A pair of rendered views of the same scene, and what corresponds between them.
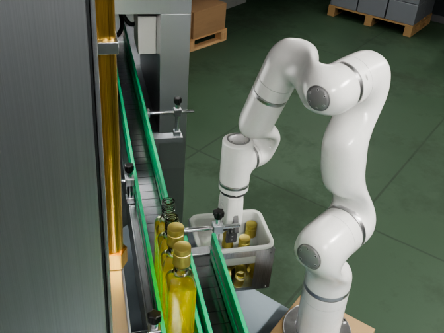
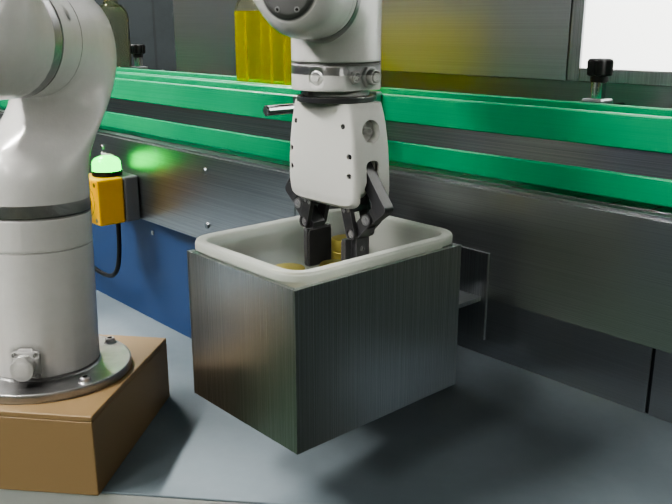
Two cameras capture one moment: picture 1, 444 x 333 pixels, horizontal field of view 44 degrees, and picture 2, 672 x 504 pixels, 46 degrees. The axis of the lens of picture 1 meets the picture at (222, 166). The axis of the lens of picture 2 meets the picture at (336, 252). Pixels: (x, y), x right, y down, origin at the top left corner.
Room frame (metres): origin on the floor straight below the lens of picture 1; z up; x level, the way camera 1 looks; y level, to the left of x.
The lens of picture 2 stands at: (1.94, -0.37, 1.21)
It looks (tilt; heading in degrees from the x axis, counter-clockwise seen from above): 16 degrees down; 154
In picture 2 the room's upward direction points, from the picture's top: straight up
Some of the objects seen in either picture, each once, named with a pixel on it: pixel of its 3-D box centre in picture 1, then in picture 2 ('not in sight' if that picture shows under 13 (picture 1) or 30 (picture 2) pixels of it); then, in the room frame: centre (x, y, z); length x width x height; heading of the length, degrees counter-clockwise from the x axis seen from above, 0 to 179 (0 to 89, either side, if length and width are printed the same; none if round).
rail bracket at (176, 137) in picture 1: (170, 126); not in sight; (1.73, 0.20, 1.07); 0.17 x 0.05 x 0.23; 106
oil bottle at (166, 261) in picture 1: (174, 289); (286, 66); (0.86, 0.08, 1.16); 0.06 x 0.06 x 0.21; 15
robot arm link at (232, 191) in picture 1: (233, 184); (337, 78); (1.26, -0.04, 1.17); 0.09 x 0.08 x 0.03; 16
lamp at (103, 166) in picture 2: not in sight; (106, 165); (0.71, -0.16, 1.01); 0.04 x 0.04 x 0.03
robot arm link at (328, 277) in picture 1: (326, 257); (43, 95); (1.02, -0.27, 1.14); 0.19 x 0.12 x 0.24; 139
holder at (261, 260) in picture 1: (219, 254); (345, 313); (1.24, -0.02, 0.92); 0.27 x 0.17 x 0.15; 106
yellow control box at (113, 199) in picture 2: not in sight; (107, 198); (0.71, -0.16, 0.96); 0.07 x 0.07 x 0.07; 16
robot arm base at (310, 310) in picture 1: (321, 308); (39, 291); (1.05, -0.30, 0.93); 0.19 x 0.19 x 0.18
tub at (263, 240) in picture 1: (230, 240); (325, 275); (1.25, -0.04, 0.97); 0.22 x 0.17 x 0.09; 106
